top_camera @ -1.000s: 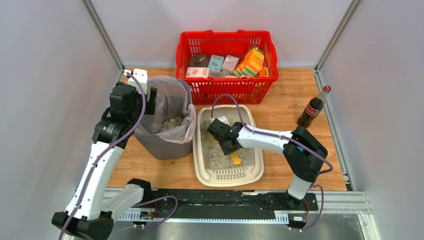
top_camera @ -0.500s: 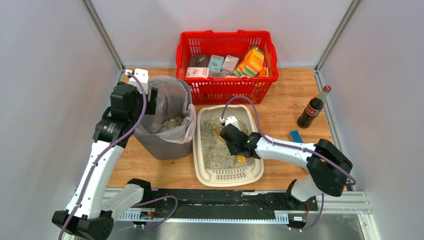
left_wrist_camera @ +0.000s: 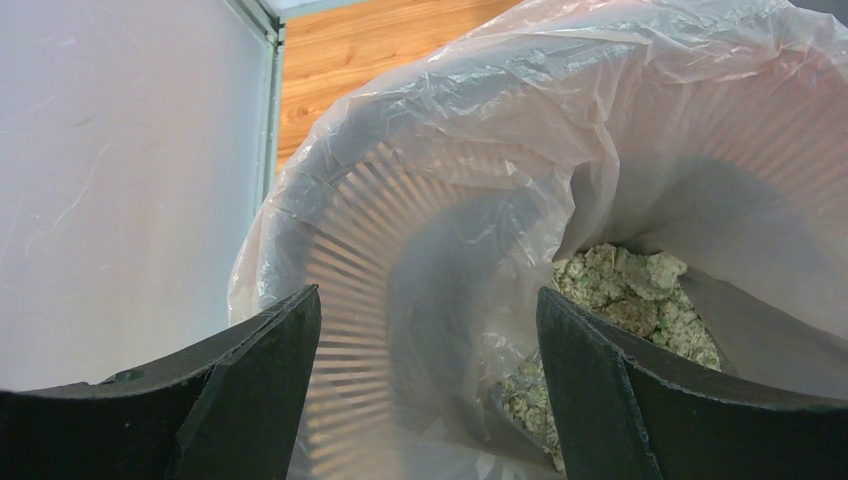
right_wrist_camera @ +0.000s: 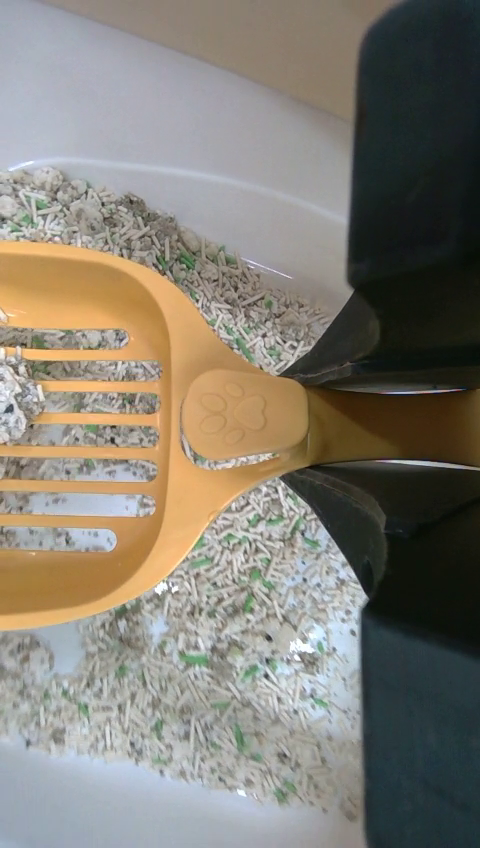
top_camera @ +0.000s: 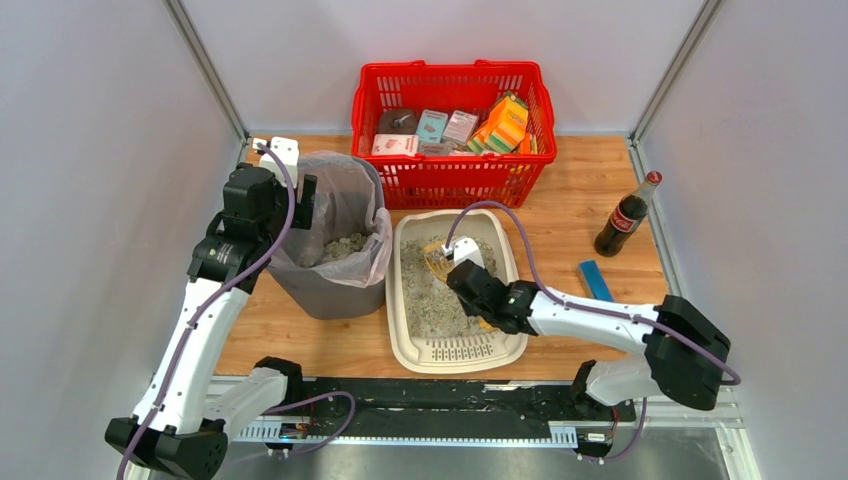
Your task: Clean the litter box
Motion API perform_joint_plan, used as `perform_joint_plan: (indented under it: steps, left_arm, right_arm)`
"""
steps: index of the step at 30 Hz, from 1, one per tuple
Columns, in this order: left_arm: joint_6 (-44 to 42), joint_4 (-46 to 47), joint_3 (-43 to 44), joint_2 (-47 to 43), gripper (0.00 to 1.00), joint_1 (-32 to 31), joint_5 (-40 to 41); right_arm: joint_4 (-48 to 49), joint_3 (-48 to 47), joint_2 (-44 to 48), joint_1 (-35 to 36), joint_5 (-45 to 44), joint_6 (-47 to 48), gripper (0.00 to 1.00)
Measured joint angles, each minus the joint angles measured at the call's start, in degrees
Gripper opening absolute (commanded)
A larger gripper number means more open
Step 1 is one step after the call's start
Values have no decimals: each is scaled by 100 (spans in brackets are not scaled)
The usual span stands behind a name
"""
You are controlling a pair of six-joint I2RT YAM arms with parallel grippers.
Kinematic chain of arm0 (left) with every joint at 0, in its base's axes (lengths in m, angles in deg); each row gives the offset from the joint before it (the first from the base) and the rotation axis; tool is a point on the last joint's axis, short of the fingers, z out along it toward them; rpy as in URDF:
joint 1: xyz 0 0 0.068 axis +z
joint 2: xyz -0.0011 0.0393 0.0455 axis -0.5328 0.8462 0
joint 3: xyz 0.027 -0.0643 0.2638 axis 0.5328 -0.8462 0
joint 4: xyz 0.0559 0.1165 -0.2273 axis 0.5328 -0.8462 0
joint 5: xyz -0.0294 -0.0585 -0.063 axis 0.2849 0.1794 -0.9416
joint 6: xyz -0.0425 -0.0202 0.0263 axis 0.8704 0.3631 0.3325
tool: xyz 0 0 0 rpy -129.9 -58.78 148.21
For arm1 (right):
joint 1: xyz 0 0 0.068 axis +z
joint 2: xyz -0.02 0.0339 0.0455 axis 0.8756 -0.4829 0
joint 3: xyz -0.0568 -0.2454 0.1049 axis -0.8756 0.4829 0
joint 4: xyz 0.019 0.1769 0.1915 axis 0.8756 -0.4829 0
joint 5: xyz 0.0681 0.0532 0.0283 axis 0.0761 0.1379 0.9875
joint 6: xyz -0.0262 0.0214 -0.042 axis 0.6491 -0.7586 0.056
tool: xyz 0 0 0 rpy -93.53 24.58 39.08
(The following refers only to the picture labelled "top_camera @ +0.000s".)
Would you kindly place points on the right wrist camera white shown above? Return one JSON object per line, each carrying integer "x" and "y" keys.
{"x": 463, "y": 249}

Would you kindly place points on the brown round item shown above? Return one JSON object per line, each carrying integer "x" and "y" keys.
{"x": 398, "y": 122}

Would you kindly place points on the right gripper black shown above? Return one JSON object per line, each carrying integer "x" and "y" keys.
{"x": 465, "y": 278}

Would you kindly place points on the grey small box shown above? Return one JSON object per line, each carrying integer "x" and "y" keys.
{"x": 460, "y": 127}

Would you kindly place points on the yellow litter scoop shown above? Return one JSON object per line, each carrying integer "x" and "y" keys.
{"x": 438, "y": 256}

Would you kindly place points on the grey mesh trash bin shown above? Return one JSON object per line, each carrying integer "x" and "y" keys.
{"x": 331, "y": 291}

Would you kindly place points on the white pink sponge box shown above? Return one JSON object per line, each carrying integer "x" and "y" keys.
{"x": 395, "y": 144}

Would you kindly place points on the cat litter granules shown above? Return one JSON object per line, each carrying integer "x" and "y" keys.
{"x": 432, "y": 310}

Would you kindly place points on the teal small box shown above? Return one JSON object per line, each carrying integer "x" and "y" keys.
{"x": 431, "y": 126}

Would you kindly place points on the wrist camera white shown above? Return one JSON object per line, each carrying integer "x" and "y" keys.
{"x": 463, "y": 249}
{"x": 280, "y": 156}

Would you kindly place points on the red shopping basket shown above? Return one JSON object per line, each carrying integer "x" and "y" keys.
{"x": 462, "y": 177}

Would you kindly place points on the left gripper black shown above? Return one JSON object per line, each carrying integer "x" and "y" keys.
{"x": 303, "y": 201}

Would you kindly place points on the orange green sponge pack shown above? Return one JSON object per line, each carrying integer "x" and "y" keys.
{"x": 504, "y": 129}

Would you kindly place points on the grey sponge label box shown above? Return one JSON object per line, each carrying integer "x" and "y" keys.
{"x": 434, "y": 149}

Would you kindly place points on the cola glass bottle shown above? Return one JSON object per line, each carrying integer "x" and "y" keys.
{"x": 626, "y": 217}

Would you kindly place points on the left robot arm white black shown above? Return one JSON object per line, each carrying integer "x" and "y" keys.
{"x": 173, "y": 429}

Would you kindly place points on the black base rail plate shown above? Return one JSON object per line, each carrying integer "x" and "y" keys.
{"x": 434, "y": 409}

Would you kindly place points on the beige litter box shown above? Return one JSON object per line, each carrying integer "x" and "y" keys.
{"x": 440, "y": 356}

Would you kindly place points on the litter clumps in bin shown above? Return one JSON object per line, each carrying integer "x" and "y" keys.
{"x": 343, "y": 248}

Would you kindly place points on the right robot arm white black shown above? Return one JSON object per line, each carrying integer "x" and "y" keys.
{"x": 672, "y": 349}

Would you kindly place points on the blue and tan box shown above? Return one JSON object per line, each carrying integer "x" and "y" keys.
{"x": 593, "y": 281}

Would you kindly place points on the translucent plastic bin liner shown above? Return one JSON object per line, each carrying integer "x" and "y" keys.
{"x": 338, "y": 218}

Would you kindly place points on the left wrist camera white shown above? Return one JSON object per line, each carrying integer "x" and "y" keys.
{"x": 280, "y": 156}

